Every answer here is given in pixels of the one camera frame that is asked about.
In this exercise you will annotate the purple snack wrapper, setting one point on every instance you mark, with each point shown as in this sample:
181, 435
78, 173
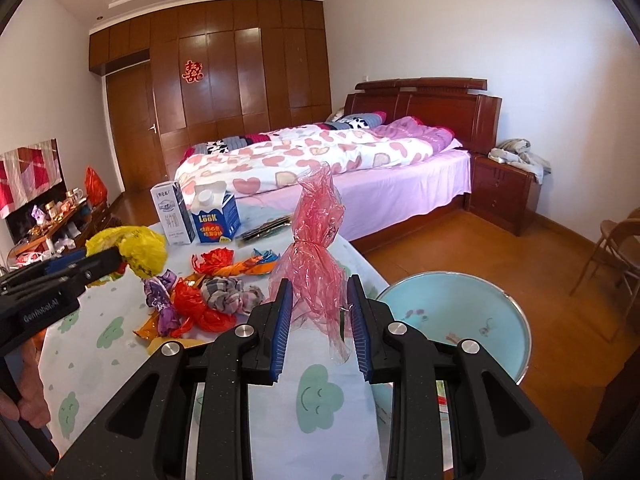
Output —
157, 296

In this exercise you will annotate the red plastic bag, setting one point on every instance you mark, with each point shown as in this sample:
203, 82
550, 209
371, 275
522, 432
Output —
193, 312

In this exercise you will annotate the wooden door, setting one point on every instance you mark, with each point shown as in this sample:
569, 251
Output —
131, 108

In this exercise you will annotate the light blue trash bin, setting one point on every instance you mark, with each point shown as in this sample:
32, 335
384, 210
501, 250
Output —
450, 306

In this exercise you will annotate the orange blue foil wrapper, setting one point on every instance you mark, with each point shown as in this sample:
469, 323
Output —
220, 262

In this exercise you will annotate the green cloud pattern tablecloth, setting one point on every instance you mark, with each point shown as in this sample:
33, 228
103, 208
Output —
267, 395

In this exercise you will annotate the television with red cover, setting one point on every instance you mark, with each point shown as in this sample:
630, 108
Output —
30, 176

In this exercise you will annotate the heart pattern duvet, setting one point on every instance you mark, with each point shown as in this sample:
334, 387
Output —
292, 153

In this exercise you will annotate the wooden nightstand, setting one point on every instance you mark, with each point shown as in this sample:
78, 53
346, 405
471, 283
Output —
503, 195

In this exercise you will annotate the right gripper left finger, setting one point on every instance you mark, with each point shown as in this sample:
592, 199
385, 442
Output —
143, 432

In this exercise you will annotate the orange foil snack packet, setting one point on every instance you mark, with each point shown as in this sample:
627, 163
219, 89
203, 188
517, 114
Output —
148, 331

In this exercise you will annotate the blue LOOK milk carton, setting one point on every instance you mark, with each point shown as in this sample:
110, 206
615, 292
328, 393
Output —
214, 213

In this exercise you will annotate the pink translucent plastic bag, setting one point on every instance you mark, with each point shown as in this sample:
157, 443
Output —
318, 280

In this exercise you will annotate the yellow sponge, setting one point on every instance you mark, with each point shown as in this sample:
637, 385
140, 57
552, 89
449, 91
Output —
158, 343

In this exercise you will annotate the red double happiness decal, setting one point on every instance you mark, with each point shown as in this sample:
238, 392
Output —
192, 72

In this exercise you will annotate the clothes pile on nightstand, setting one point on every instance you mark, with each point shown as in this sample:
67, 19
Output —
517, 153

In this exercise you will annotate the person's left hand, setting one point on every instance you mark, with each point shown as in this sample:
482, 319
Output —
33, 406

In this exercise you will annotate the red gift bag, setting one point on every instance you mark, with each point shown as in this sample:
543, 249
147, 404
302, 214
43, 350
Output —
95, 188

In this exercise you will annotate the wooden bed with headboard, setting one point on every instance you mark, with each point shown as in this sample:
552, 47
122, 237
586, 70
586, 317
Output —
378, 199

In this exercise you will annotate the dark snack packet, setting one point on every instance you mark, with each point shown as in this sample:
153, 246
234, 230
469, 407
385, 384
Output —
264, 230

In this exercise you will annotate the cluttered wooden tv cabinet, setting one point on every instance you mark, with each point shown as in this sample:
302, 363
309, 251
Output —
67, 231

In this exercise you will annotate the brown folding chair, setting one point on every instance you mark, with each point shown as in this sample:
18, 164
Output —
617, 248

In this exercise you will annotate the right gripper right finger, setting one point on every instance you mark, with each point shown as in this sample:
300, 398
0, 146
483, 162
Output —
496, 431

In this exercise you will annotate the brown wooden wardrobe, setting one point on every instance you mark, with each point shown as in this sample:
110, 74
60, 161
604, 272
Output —
265, 65

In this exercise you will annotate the white tall milk carton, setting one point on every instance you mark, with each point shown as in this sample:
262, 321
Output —
175, 219

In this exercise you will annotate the yellow plastic bag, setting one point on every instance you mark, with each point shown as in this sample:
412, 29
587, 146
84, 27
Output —
141, 248

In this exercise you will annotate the grey plaid cloth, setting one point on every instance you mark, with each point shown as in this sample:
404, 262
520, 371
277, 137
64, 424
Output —
230, 295

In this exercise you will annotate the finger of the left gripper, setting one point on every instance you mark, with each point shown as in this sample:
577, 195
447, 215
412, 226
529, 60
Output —
74, 268

